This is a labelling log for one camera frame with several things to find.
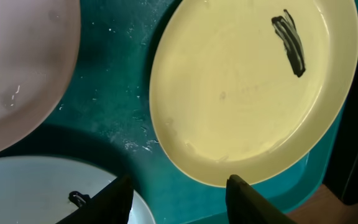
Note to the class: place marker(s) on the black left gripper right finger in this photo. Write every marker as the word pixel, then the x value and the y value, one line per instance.
pixel 246 206

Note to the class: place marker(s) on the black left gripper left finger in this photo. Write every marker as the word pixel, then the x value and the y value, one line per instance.
pixel 111 205

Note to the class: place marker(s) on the yellow plate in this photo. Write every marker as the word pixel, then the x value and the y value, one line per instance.
pixel 250 87

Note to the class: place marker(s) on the white plate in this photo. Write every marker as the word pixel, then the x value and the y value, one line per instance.
pixel 39 43

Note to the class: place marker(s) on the teal plastic tray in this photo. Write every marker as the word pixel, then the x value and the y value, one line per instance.
pixel 104 120

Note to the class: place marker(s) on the light blue plate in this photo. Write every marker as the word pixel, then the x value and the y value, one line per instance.
pixel 35 189

